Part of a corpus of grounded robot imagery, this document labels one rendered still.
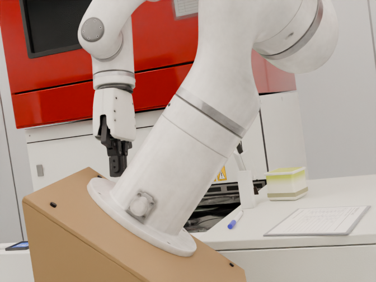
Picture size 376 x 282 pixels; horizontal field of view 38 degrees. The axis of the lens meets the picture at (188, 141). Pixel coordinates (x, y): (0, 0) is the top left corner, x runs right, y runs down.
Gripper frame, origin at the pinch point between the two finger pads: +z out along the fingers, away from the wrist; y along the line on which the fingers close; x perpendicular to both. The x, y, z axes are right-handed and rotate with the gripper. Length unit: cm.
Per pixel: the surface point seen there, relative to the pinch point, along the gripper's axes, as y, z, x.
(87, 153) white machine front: -57, -12, -43
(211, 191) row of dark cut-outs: -60, 4, -2
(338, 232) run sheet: 0.9, 15.0, 41.2
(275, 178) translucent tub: -30.4, 3.3, 24.3
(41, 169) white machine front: -57, -8, -61
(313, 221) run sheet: -8.0, 13.1, 35.8
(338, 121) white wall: -204, -35, 21
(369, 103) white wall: -202, -42, 38
